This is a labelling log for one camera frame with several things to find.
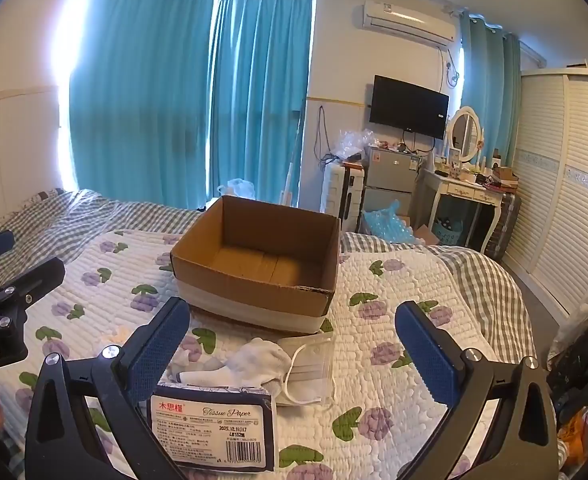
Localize white slatted wardrobe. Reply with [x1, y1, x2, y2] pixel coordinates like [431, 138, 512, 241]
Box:
[501, 67, 588, 316]

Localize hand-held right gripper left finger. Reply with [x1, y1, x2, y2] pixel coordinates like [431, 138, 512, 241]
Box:
[24, 296, 191, 480]

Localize large water bottle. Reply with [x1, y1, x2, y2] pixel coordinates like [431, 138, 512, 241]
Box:
[217, 178, 256, 201]

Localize white air conditioner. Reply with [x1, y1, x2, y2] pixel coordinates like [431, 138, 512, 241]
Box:
[361, 0, 461, 46]

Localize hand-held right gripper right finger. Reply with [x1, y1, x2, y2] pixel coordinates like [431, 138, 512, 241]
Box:
[395, 301, 560, 480]

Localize teal curtain beside wardrobe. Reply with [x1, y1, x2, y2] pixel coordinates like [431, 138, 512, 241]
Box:
[459, 10, 522, 167]

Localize small grey fridge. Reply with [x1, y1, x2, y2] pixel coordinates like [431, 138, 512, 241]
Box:
[363, 144, 422, 233]

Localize white vanity desk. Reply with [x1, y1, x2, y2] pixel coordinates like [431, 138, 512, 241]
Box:
[414, 162, 505, 253]

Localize cardboard box on floor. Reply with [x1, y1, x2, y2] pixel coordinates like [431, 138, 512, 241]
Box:
[414, 224, 443, 246]

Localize bed with checkered sheet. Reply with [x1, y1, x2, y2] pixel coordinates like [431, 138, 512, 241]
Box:
[0, 189, 545, 480]

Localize white ribbed suitcase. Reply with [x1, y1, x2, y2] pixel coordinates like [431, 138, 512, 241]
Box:
[321, 162, 367, 233]

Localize brown cardboard box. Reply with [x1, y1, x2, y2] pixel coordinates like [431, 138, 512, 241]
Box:
[170, 195, 342, 335]

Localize teal storage basket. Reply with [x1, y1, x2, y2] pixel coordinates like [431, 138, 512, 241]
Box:
[431, 217, 467, 246]

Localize narrow teal curtain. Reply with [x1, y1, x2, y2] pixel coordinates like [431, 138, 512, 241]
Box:
[209, 0, 317, 208]

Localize wide teal curtain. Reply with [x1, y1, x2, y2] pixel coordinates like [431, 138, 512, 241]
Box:
[69, 0, 225, 207]

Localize blue plastic bag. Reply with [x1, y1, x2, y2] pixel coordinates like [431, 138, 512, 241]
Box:
[361, 200, 427, 246]

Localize bagged white face masks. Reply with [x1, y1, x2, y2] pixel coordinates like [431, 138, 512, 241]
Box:
[276, 334, 336, 407]

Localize black wall television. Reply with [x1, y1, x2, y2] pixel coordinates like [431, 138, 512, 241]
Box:
[369, 75, 450, 141]

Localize white sock with grey toe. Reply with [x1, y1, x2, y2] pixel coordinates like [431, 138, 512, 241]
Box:
[166, 355, 235, 387]

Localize white oval vanity mirror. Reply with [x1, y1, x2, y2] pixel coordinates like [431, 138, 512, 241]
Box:
[446, 106, 482, 163]

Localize dark suitcase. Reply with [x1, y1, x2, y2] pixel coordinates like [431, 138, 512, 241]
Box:
[484, 190, 522, 261]

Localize clear plastic bags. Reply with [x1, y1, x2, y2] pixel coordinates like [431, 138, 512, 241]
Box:
[331, 129, 375, 163]

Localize tissue paper pack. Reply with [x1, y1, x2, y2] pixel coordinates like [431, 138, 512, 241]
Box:
[149, 381, 277, 472]

